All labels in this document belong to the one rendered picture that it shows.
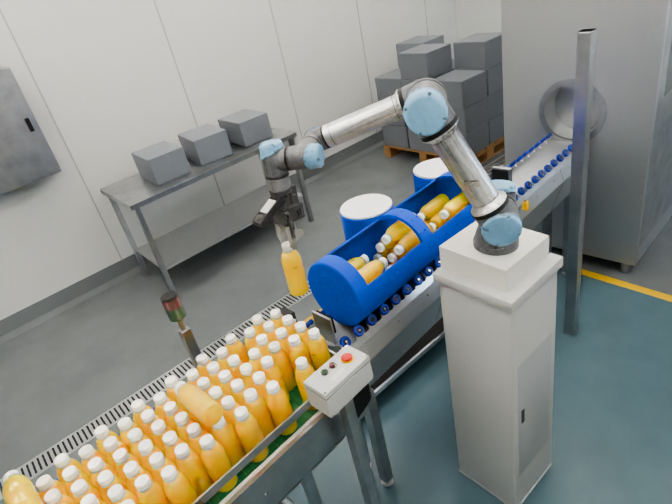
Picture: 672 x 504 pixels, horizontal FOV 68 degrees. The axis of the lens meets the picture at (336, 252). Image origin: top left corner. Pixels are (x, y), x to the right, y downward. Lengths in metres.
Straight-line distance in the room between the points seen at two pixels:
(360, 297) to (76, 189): 3.46
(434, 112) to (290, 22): 4.41
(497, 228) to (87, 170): 3.90
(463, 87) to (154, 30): 2.85
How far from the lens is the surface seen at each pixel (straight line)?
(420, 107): 1.40
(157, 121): 5.00
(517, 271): 1.75
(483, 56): 5.47
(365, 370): 1.63
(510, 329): 1.78
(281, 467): 1.73
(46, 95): 4.73
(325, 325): 1.92
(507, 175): 2.75
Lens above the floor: 2.19
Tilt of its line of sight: 30 degrees down
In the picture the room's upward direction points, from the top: 13 degrees counter-clockwise
